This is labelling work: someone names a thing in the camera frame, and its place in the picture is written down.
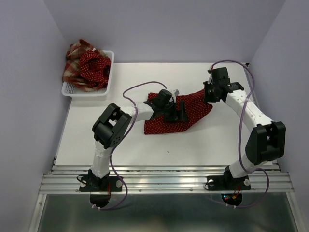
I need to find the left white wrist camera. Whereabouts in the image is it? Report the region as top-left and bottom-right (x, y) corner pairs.
(169, 89), (180, 97)

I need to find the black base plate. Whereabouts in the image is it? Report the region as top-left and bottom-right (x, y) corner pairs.
(76, 175), (123, 192)
(204, 175), (251, 191)

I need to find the white plastic basket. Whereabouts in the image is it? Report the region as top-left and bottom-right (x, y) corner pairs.
(61, 50), (115, 98)

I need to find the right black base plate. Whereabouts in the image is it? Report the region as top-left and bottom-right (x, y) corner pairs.
(204, 175), (251, 191)

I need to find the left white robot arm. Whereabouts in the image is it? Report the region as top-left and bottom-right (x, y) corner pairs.
(80, 89), (189, 192)

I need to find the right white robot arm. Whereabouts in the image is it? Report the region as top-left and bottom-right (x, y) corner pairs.
(204, 67), (286, 191)

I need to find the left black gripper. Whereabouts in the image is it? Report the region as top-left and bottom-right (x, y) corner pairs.
(161, 101), (188, 122)

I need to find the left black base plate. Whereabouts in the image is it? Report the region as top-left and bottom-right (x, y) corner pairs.
(76, 175), (123, 192)

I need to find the aluminium rail frame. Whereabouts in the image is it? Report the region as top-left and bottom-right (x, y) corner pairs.
(30, 63), (308, 232)

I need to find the red beige plaid skirt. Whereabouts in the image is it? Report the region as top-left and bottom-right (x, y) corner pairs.
(62, 39), (99, 92)

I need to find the red polka dot skirt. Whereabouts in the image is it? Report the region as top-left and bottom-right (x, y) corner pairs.
(144, 90), (213, 135)
(78, 50), (112, 89)

